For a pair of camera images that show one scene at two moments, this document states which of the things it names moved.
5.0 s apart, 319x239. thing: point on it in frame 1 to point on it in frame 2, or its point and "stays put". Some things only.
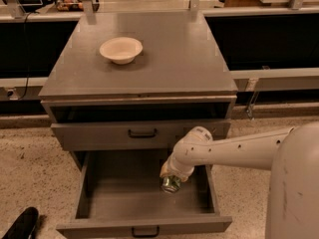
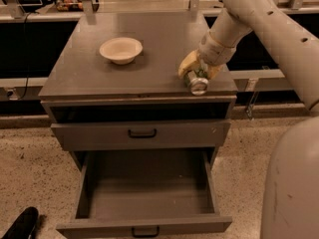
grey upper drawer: x=131 y=135 stays put
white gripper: x=174 y=170 to x=215 y=53
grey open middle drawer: x=119 y=193 stays put
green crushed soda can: x=170 y=184 to x=197 y=82
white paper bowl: x=121 y=50 stays put
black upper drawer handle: x=142 y=135 stays put
